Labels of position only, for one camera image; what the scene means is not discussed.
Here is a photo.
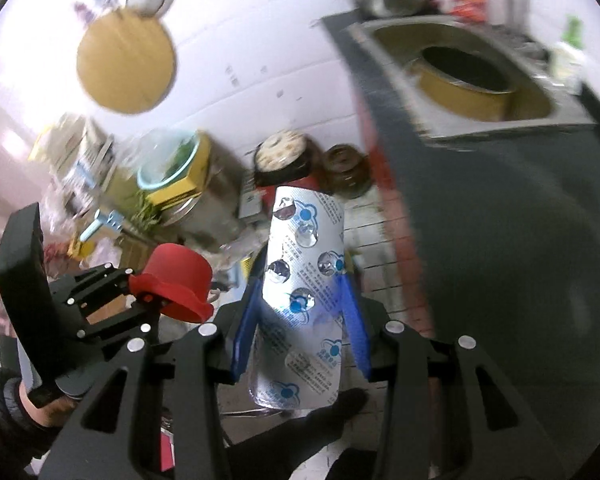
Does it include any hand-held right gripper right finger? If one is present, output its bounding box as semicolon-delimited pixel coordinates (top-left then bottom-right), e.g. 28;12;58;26
336;274;556;480

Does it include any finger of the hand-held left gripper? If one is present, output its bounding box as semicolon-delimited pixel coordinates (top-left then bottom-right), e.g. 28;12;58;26
47;262;141;311
72;302;163;348

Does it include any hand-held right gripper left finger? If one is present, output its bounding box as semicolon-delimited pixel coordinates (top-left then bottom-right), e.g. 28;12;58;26
50;254;271;480

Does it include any silver blister pack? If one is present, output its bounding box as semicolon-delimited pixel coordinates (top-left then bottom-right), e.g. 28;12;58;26
247;185;346;411

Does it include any red plastic cup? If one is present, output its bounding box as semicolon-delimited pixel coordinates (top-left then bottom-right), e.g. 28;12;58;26
129;242;216;324

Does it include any person's left forearm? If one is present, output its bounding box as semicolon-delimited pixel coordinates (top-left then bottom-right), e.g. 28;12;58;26
0;367;76;466

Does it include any light blue brush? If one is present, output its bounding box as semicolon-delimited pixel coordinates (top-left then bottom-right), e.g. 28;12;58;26
79;210;126;243

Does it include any yellow box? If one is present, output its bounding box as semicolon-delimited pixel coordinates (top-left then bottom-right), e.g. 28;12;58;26
145;132;213;211

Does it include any teal bowl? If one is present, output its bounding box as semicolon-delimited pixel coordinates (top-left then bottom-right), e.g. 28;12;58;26
136;129;202;190

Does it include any brown glass jar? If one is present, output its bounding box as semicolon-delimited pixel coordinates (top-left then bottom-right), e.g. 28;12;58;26
322;144;371;200

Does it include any black pot with lid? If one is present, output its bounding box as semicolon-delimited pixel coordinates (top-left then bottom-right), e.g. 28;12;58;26
252;130;313;186

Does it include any round wooden cutting board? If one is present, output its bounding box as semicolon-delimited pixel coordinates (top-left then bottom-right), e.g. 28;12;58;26
76;7;177;116

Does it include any yellow pot black inside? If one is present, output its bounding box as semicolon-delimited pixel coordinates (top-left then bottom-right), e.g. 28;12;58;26
415;46;521;122

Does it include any steel sink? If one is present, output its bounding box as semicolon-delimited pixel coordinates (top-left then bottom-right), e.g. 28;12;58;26
347;15;593;141

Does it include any green bottle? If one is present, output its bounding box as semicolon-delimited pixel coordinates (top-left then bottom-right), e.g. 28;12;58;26
550;17;586;93

